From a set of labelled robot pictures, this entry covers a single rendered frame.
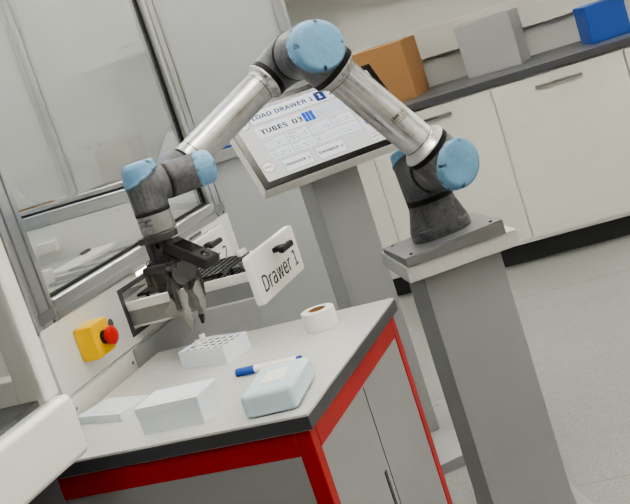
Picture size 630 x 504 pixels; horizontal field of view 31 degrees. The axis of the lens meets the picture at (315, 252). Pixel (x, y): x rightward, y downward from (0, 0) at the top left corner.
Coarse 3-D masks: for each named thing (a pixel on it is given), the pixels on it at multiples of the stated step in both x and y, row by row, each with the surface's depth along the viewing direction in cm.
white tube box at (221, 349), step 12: (216, 336) 240; (228, 336) 237; (240, 336) 234; (192, 348) 237; (204, 348) 234; (216, 348) 230; (228, 348) 230; (240, 348) 233; (192, 360) 235; (204, 360) 233; (216, 360) 231; (228, 360) 230
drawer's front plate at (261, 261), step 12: (288, 228) 267; (276, 240) 259; (252, 252) 247; (264, 252) 251; (288, 252) 264; (252, 264) 243; (264, 264) 249; (276, 264) 255; (288, 264) 262; (300, 264) 269; (252, 276) 243; (288, 276) 260; (252, 288) 244; (264, 288) 246; (276, 288) 252; (264, 300) 245
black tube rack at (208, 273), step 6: (222, 258) 270; (228, 258) 268; (234, 258) 265; (216, 264) 265; (222, 264) 262; (204, 270) 262; (210, 270) 259; (216, 270) 256; (234, 270) 266; (240, 270) 264; (204, 276) 254; (210, 276) 253; (222, 276) 264; (138, 294) 259; (144, 294) 259
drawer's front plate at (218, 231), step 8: (208, 232) 301; (216, 232) 304; (224, 232) 309; (200, 240) 294; (208, 240) 299; (224, 240) 308; (208, 248) 298; (216, 248) 302; (224, 248) 306; (224, 256) 305
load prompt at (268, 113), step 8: (296, 96) 346; (304, 96) 346; (312, 96) 346; (320, 96) 347; (328, 96) 347; (280, 104) 344; (288, 104) 344; (296, 104) 344; (304, 104) 344; (312, 104) 345; (264, 112) 341; (272, 112) 342; (280, 112) 342; (288, 112) 342; (256, 120) 339; (264, 120) 339
